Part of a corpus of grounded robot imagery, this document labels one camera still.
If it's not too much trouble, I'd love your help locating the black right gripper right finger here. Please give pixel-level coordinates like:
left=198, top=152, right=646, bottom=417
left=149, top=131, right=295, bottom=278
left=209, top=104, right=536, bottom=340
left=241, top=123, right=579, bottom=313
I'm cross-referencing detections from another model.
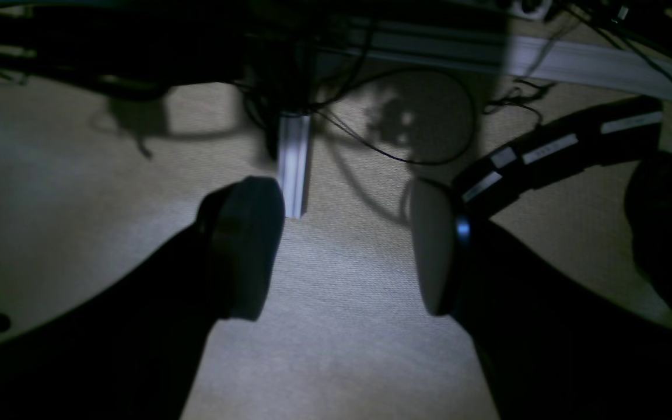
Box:
left=409, top=178, right=672, bottom=419

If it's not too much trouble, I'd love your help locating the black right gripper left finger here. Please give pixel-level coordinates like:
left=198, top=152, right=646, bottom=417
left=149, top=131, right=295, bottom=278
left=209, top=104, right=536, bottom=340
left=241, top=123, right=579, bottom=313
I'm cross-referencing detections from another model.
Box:
left=0, top=177, right=285, bottom=419

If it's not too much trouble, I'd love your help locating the black labelled cable bundle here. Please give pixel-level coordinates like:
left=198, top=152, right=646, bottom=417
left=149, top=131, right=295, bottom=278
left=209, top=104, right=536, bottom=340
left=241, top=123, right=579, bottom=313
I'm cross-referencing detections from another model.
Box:
left=451, top=96, right=663, bottom=219

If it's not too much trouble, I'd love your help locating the aluminium frame leg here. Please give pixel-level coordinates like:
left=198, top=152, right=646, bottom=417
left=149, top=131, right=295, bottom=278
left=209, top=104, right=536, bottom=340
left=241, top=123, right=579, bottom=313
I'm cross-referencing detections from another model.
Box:
left=278, top=114, right=310, bottom=219

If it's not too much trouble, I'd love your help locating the aluminium frame rail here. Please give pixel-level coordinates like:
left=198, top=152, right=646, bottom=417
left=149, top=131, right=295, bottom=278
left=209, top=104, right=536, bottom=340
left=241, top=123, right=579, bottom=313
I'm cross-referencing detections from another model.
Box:
left=313, top=20, right=672, bottom=111

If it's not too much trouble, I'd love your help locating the thin black floor cable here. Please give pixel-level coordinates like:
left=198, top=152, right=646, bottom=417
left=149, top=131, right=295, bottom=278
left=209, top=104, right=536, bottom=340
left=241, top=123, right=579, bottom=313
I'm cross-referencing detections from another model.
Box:
left=313, top=64, right=480, bottom=167

